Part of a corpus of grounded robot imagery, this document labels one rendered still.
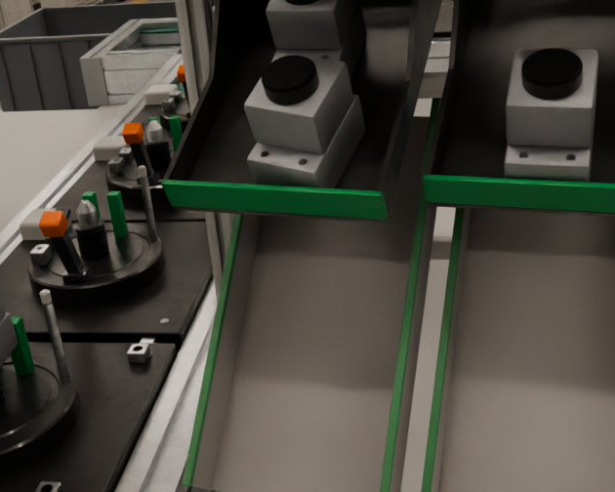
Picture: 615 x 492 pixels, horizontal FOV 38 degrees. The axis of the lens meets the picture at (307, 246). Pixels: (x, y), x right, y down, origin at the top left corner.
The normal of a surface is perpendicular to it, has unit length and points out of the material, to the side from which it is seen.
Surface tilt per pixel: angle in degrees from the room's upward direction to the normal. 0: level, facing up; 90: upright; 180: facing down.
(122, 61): 90
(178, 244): 0
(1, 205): 0
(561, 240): 45
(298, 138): 115
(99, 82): 90
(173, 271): 0
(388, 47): 25
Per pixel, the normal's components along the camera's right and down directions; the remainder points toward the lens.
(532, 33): -0.20, -0.61
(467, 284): -0.27, -0.31
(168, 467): -0.07, -0.89
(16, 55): -0.13, 0.46
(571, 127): -0.24, 0.78
